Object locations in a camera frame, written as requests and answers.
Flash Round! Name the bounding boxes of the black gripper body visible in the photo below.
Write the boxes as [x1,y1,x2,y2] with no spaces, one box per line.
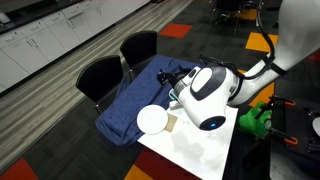
[166,65,194,88]

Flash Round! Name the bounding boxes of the blue paper cup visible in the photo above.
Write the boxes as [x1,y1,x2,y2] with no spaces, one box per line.
[168,88,179,102]

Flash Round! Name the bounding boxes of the blue table cloth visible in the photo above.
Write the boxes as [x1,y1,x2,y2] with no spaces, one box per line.
[95,54,201,147]

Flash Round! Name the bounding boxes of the black plastic chair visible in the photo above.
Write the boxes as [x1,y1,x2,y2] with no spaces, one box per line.
[119,30,158,81]
[75,54,124,114]

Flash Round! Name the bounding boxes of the white round plate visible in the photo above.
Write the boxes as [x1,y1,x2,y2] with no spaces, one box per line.
[136,104,169,136]

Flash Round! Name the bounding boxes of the medium tan paper sheet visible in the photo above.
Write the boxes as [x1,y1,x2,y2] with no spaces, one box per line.
[165,113,179,133]

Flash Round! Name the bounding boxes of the black office chair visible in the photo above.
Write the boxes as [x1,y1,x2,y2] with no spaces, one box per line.
[209,0,264,34]

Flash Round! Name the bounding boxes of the green cloth bag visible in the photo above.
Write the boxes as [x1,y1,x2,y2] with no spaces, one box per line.
[238,101,273,138]

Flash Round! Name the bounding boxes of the white base cabinets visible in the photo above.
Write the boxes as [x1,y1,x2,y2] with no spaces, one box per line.
[0,0,151,94]

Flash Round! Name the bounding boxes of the black mounting platform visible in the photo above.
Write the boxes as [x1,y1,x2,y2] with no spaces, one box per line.
[269,96,320,180]

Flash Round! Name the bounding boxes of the black kitchen countertop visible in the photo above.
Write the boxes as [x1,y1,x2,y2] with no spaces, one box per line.
[0,0,84,36]

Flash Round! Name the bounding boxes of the white countertop object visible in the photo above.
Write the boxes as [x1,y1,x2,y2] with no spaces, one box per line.
[0,12,11,25]

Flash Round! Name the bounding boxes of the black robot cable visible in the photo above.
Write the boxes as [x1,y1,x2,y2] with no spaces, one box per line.
[199,0,278,81]

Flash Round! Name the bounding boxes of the black clamp orange handle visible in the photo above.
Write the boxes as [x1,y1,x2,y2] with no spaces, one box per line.
[254,94,297,119]
[266,128,299,146]

